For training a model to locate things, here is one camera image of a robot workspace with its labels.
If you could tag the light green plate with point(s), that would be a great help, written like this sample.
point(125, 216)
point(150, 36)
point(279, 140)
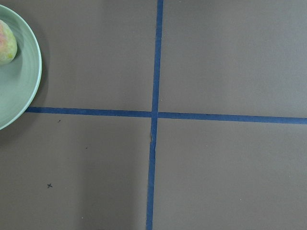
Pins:
point(20, 79)

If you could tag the pink green peach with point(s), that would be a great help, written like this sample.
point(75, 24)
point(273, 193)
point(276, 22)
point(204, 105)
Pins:
point(8, 44)

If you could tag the blue tape line crosswise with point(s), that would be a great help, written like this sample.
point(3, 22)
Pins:
point(170, 115)

